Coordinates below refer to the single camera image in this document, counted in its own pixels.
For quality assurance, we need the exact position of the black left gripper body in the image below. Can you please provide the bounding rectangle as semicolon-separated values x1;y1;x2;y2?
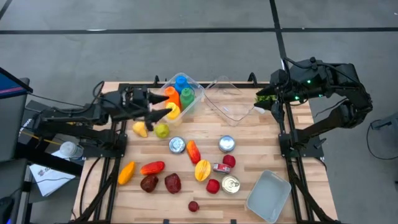
120;86;150;123

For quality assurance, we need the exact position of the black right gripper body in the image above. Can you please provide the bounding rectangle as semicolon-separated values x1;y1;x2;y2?
269;60;315;103

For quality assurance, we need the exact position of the orange plastic bottle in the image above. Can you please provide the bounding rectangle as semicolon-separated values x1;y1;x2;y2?
164;86;181;108

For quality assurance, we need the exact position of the yellow plastic bottle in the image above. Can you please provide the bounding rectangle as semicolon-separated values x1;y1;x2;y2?
165;101;182;121

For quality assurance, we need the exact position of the green toy apple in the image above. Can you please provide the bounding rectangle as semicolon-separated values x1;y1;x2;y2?
154;123;170;139

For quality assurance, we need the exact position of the yellow toy pear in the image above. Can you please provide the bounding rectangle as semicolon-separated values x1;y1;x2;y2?
132;121;149;138

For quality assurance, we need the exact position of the blue plastic bottle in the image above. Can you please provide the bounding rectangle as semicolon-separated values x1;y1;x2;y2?
175;75;191;94

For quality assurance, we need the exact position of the green plastic bottle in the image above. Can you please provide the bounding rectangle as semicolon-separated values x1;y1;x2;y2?
180;88;196;110

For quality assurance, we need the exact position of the silver tin can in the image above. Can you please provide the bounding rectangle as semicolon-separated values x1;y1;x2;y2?
218;135;236;153
169;136;187;154

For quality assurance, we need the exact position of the red and yellow toy mango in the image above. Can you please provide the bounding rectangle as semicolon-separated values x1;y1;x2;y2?
186;139;201;165

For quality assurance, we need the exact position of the red elongated toy fruit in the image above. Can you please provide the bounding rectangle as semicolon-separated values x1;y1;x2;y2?
139;161;166;176

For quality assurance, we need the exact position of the orange-yellow toy mango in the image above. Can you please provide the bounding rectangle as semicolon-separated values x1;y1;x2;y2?
117;161;137;185

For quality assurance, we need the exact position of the dark red toy fruit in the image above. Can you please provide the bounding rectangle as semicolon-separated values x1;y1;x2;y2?
164;172;182;195
139;175;159;193

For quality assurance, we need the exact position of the yellow toy starfruit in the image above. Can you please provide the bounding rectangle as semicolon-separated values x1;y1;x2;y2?
194;159;212;182

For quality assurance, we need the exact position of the red tin can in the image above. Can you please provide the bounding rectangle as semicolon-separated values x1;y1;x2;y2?
212;162;232;174

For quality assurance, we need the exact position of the gold-lidded tin can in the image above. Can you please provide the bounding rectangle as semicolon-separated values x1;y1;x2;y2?
221;174;241;195

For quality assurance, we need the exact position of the red toy apple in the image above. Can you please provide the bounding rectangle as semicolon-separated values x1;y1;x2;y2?
206;179;221;195
222;154;236;169

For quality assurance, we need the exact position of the small green potted plant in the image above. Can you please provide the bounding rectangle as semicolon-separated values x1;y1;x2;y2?
253;94;278;114

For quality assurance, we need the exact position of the shallow clear plastic bin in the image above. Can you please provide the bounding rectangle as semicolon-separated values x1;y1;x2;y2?
205;75;256;128

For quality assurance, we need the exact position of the deep clear plastic bin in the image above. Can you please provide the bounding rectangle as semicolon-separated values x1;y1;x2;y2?
150;72;206;126

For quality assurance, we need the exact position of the clear plastic water bottle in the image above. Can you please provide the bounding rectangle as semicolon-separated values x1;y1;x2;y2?
58;141;85;159

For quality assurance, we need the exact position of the grey rectangular tray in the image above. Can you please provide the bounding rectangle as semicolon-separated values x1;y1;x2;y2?
245;169;292;224

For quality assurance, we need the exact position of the black stand with white lettering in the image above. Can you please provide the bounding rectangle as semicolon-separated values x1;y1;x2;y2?
15;99;85;177

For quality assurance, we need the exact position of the white paper sheet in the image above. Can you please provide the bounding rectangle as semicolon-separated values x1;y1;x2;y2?
29;150;77;198

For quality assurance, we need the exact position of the blue computer screen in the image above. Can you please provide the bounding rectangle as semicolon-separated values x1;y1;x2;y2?
0;67;34;100

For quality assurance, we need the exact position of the black aluminium table frame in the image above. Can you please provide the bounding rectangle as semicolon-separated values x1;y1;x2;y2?
73;72;341;224

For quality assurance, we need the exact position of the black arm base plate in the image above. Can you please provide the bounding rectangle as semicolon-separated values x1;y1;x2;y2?
82;136;128;159
279;133;325;159

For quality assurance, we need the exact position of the black floor cable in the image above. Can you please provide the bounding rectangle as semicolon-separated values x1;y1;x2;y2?
366;119;398;161

